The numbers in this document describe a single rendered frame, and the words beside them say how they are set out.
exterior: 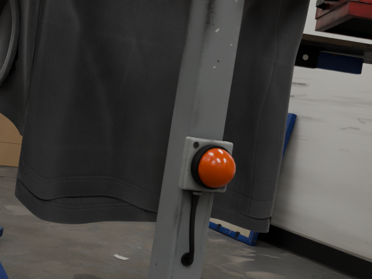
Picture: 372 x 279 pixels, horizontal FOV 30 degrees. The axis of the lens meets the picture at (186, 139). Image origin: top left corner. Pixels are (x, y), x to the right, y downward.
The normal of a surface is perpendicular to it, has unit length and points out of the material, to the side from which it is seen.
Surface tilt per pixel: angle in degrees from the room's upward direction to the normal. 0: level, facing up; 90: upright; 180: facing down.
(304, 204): 90
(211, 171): 99
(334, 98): 90
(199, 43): 90
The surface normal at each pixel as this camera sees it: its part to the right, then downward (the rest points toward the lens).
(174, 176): -0.85, -0.11
